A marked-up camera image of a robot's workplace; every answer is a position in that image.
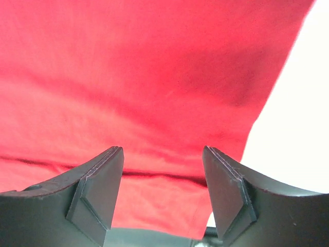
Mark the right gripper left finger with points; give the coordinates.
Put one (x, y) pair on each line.
(75, 208)

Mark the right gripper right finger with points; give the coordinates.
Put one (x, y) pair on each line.
(252, 209)

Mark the red t-shirt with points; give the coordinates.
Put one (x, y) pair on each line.
(161, 79)

